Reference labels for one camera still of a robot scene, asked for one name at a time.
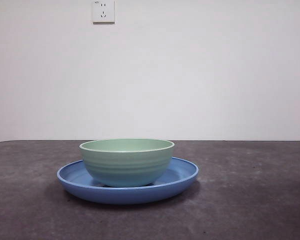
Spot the green ribbed bowl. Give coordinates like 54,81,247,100
79,138,176,188

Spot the blue round plate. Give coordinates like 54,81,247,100
56,156,200,206

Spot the white wall socket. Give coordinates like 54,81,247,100
92,0,116,25

